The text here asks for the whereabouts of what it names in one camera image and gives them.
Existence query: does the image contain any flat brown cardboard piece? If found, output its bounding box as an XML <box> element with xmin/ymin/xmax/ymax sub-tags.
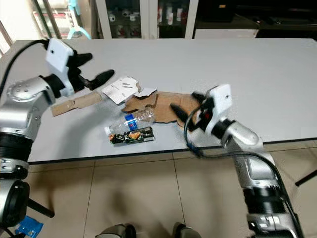
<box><xmin>51</xmin><ymin>90</ymin><xmax>105</xmax><ymax>117</ymax></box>

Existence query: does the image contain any grey table with black legs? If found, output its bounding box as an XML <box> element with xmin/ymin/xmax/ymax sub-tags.
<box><xmin>0</xmin><ymin>39</ymin><xmax>317</xmax><ymax>218</ymax></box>

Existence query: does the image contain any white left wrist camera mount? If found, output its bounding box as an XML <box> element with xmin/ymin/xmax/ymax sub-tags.
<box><xmin>46</xmin><ymin>39</ymin><xmax>77</xmax><ymax>75</ymax></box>

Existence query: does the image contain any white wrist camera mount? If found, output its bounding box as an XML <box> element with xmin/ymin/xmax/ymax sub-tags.
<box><xmin>46</xmin><ymin>39</ymin><xmax>77</xmax><ymax>75</ymax></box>
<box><xmin>206</xmin><ymin>83</ymin><xmax>232</xmax><ymax>119</ymax></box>

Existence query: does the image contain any white glass door cabinet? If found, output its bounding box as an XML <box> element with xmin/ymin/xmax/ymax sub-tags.
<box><xmin>97</xmin><ymin>0</ymin><xmax>199</xmax><ymax>40</ymax></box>

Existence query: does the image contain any white flat box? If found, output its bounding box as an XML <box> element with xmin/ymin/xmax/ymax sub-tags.
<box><xmin>194</xmin><ymin>28</ymin><xmax>258</xmax><ymax>39</ymax></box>

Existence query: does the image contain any blue plastic wrapper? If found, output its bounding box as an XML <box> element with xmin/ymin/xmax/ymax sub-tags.
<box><xmin>16</xmin><ymin>217</ymin><xmax>44</xmax><ymax>237</ymax></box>

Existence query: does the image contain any torn brown cardboard box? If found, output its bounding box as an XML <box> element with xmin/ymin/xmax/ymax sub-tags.
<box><xmin>123</xmin><ymin>87</ymin><xmax>204</xmax><ymax>127</ymax></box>

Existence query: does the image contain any dark snack wrapper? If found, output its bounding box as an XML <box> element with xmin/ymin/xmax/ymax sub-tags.
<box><xmin>110</xmin><ymin>126</ymin><xmax>154</xmax><ymax>145</ymax></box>

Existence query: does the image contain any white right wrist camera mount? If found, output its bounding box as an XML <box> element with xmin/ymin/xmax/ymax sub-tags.
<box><xmin>206</xmin><ymin>83</ymin><xmax>232</xmax><ymax>119</ymax></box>

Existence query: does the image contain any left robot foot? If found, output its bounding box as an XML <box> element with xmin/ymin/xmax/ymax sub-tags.
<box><xmin>97</xmin><ymin>224</ymin><xmax>134</xmax><ymax>238</ymax></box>

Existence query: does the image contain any clear plastic bottle blue label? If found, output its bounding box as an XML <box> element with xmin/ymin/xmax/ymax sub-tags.
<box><xmin>104</xmin><ymin>107</ymin><xmax>157</xmax><ymax>135</ymax></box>

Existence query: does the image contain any black shelf unit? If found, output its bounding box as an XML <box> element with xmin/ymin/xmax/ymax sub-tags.
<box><xmin>193</xmin><ymin>0</ymin><xmax>317</xmax><ymax>39</ymax></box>

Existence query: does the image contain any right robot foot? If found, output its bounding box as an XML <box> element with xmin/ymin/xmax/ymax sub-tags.
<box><xmin>171</xmin><ymin>222</ymin><xmax>204</xmax><ymax>238</ymax></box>

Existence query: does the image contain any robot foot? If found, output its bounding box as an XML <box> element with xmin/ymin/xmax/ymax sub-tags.
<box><xmin>97</xmin><ymin>224</ymin><xmax>134</xmax><ymax>238</ymax></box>
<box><xmin>171</xmin><ymin>222</ymin><xmax>204</xmax><ymax>238</ymax></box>

